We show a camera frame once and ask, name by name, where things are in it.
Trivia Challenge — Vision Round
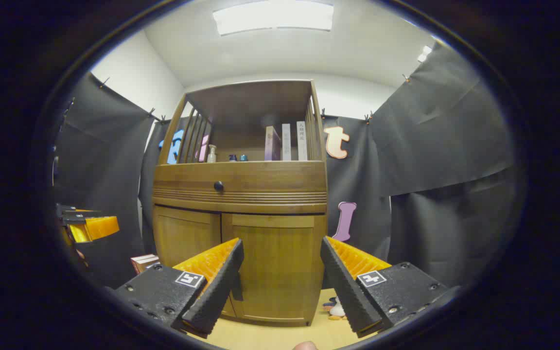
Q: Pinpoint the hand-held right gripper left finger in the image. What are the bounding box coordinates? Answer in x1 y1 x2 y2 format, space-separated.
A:
114 237 245 339

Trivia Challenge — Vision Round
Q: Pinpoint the large ceiling light panel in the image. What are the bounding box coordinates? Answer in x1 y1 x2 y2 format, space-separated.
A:
212 0 335 36

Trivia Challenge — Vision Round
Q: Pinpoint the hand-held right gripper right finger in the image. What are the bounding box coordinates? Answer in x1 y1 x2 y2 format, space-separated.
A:
320 236 461 339

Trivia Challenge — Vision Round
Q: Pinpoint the wooden cabinet door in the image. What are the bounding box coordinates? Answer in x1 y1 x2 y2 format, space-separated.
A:
221 213 328 325
153 205 236 319

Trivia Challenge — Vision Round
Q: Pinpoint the grey book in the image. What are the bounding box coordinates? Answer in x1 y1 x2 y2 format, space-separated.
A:
281 123 292 161

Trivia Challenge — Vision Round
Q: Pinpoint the white book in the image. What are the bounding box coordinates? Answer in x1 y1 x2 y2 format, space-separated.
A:
297 121 308 161

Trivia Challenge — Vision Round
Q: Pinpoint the red-brown book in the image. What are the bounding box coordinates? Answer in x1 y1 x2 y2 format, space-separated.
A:
130 254 160 275

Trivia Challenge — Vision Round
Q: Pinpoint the purple book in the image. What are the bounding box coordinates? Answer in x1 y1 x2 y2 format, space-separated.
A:
264 126 281 161

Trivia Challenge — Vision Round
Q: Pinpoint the black backdrop cloth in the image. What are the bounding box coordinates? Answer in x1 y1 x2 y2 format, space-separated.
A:
52 41 516 290

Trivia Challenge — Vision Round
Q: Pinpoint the penguin toy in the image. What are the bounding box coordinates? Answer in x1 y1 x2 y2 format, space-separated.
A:
322 297 348 320

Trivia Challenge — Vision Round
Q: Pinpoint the wooden double-door shoe cabinet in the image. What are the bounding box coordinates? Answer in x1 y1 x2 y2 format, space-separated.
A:
151 79 329 327

